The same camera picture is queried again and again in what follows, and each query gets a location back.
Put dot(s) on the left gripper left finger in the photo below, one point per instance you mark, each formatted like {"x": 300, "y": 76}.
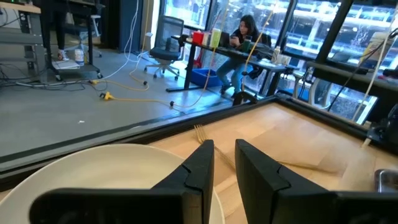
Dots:
{"x": 186, "y": 199}

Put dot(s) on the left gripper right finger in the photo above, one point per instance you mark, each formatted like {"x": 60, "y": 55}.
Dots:
{"x": 264, "y": 193}

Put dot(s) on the white ribbed plate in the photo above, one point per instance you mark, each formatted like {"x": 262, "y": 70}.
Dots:
{"x": 93, "y": 168}

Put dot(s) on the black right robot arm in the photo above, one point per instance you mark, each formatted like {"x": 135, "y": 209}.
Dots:
{"x": 391, "y": 124}

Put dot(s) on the metal serving tray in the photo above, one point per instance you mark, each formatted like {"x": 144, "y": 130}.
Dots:
{"x": 387, "y": 180}

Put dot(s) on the white office chair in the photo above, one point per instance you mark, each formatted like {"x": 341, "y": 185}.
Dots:
{"x": 320, "y": 93}

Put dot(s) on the blue plastic bin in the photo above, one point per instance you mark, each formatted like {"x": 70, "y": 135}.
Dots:
{"x": 203, "y": 77}

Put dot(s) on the black office desk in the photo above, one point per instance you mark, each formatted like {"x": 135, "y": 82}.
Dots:
{"x": 236, "y": 53}

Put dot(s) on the grey mesh office chair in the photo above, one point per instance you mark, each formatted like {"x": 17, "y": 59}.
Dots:
{"x": 168, "y": 53}

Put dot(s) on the green bottle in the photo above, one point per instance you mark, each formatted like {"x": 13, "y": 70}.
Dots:
{"x": 246, "y": 44}

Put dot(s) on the black laptop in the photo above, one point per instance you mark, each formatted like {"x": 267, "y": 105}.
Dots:
{"x": 224, "y": 40}

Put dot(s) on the green cup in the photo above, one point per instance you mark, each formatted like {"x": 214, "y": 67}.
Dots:
{"x": 215, "y": 39}

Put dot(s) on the white container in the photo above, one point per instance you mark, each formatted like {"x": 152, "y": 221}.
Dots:
{"x": 206, "y": 39}

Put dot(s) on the red container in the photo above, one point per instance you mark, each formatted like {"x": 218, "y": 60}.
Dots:
{"x": 198, "y": 38}

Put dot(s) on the seated person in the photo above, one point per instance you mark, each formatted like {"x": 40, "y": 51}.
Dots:
{"x": 245, "y": 31}

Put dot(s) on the white bottle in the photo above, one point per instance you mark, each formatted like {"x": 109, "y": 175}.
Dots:
{"x": 79, "y": 57}

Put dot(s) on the black wheeled stand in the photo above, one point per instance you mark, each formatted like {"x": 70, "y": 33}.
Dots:
{"x": 90, "y": 37}

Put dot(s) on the standing person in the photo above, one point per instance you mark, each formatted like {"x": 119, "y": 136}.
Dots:
{"x": 59, "y": 31}

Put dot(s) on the grey wooden-top desk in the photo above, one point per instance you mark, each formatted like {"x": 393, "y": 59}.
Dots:
{"x": 21, "y": 37}

